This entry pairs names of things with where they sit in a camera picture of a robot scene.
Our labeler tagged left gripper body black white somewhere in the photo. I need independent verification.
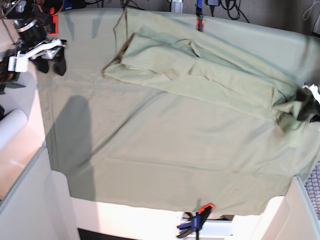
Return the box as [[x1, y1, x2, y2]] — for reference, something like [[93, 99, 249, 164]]
[[302, 84, 320, 123]]

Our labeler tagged black power adapter with cables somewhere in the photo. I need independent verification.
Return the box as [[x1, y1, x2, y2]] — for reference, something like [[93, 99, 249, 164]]
[[204, 0, 250, 24]]

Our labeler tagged green table cover cloth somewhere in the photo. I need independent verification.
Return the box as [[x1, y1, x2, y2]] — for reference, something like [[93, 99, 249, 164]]
[[38, 9, 320, 215]]

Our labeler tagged orange black clamp top left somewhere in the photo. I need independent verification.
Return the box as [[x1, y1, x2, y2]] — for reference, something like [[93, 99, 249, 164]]
[[47, 7, 58, 36]]

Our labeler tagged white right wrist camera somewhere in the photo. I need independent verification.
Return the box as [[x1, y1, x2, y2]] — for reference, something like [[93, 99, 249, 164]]
[[7, 56, 29, 73]]

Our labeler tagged orange blue clamp top centre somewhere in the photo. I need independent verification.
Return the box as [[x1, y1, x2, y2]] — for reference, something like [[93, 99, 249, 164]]
[[195, 0, 204, 32]]

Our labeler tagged blue orange bar clamp bottom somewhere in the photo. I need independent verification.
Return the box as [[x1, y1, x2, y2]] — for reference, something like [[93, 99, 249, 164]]
[[176, 203, 215, 240]]

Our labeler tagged light green T-shirt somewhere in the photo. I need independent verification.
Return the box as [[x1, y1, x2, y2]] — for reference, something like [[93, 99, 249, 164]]
[[104, 9, 309, 131]]

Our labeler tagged white paper roll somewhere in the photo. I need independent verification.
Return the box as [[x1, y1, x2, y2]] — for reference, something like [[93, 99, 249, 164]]
[[0, 109, 28, 150]]

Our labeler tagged silver aluminium post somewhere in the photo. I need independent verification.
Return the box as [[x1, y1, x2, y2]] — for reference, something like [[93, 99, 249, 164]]
[[169, 0, 183, 14]]

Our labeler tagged black tablet on stand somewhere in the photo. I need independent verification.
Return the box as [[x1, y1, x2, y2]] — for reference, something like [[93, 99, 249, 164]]
[[0, 56, 26, 95]]

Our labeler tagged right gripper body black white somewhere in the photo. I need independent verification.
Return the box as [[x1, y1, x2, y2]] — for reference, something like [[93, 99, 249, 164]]
[[13, 18, 67, 60]]

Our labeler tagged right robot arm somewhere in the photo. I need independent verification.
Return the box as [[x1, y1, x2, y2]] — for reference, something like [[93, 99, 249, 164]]
[[0, 0, 67, 78]]

